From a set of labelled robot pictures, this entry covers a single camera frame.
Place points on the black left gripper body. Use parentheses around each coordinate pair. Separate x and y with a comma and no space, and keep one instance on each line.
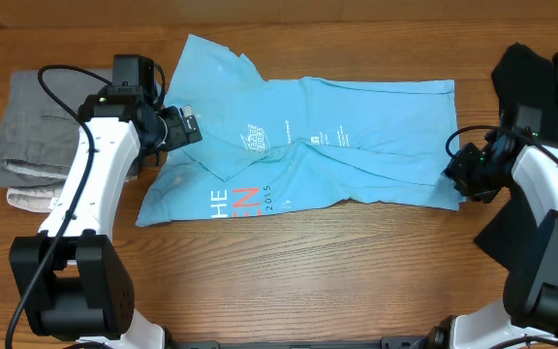
(176,134)

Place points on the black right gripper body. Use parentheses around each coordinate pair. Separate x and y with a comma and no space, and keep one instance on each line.
(479,174)

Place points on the light blue printed t-shirt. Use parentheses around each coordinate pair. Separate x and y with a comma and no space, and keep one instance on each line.
(272,146)

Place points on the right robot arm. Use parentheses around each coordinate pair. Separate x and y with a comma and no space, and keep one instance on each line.
(522,238)

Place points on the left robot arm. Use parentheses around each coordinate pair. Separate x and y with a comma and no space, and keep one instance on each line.
(72,284)

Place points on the black garment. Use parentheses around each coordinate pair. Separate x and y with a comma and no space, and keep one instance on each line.
(523,77)

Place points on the folded grey trousers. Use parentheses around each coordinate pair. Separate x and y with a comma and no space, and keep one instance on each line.
(38,139)

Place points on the folded beige trousers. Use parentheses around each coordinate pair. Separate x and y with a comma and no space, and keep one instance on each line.
(32,199)

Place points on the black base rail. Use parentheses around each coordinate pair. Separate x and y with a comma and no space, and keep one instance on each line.
(388,342)

